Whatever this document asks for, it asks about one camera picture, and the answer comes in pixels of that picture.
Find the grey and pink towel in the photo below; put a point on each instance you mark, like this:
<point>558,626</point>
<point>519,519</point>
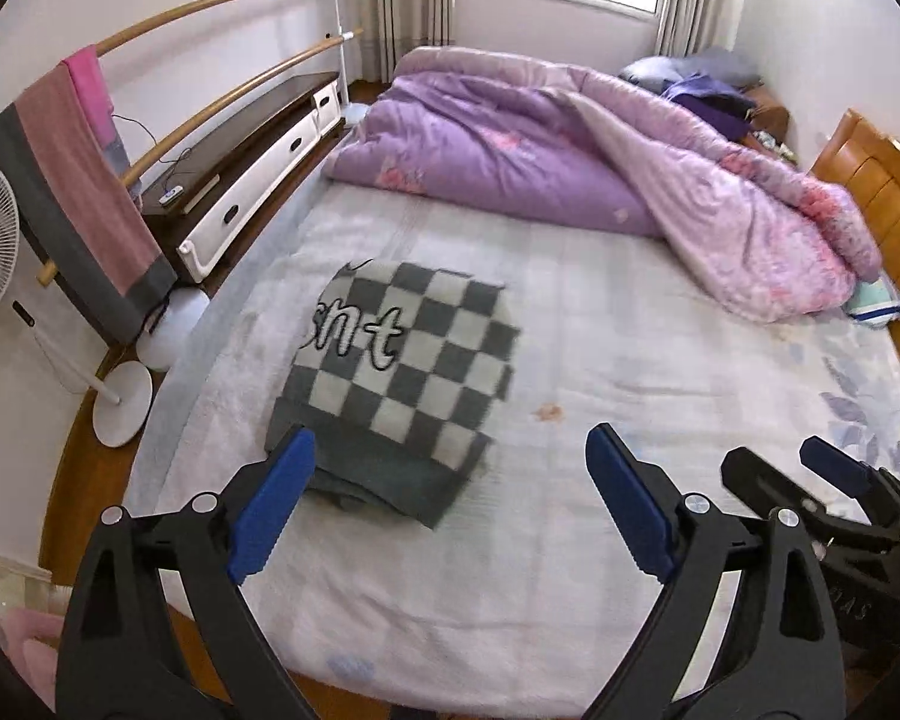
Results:
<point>82,202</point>

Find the grey white checkered cardigan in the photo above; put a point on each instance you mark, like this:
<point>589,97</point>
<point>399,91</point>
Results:
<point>420,360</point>

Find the bright pink cloth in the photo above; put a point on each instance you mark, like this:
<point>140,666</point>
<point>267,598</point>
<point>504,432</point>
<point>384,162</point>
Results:
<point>90,90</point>

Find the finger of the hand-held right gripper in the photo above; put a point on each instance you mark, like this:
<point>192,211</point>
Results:
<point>832,461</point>
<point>754,474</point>

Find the wooden headboard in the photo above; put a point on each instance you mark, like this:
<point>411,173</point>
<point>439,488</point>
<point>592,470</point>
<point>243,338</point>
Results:
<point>892,202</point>

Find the purple floral quilt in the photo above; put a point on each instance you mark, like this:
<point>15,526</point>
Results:
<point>495,142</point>

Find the pink fuzzy cloth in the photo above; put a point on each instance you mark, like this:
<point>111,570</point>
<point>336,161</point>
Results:
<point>26,641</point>

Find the white remote control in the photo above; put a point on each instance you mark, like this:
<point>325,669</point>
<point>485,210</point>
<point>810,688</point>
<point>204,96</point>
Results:
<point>171,195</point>

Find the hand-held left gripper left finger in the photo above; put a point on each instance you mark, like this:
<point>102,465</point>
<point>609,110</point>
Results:
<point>270,510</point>

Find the grey striped curtain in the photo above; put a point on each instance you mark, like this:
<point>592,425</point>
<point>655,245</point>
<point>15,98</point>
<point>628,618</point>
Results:
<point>405,0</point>
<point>697,0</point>

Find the double wooden ballet barre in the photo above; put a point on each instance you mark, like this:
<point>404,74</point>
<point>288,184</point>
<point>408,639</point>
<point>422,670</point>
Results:
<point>337,7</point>

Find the brown armchair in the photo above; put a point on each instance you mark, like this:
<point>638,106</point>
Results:
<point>769,116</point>

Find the bed mattress with white sheet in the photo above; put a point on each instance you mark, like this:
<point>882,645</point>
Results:
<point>645,360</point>

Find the blue striped pillow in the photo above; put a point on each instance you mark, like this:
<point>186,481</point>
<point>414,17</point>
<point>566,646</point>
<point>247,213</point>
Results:
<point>874,304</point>

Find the dark purple cloth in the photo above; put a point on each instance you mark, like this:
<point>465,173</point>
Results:
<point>709,105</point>

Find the dark and white media cabinet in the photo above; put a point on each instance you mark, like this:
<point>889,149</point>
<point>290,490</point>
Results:
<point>255,120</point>

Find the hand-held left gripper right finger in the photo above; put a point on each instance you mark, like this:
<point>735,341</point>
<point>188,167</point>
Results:
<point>630,510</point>

